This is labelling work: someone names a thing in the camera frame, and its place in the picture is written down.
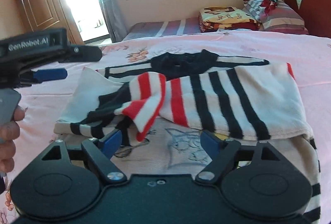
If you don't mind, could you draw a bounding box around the striped knit sweater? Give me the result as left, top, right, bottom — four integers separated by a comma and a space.
54, 50, 320, 223

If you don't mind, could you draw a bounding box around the person's left hand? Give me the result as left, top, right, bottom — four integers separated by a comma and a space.
0, 106, 25, 173

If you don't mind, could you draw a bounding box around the brown wooden door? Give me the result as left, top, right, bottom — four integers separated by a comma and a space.
15, 0, 84, 45

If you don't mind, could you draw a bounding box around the pink floral bed sheet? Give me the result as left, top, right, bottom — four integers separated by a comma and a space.
5, 31, 330, 223

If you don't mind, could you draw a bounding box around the striped mattress cover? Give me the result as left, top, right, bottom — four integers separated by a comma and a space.
124, 18, 200, 41

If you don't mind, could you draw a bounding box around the yellow red folded blanket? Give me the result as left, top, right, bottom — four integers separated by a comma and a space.
198, 6, 260, 33

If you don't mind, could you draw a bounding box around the striped pillow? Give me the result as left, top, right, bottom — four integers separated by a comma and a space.
243, 0, 309, 35

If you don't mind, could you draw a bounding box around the red white heart headboard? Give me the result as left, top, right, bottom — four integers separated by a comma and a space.
284, 0, 331, 38

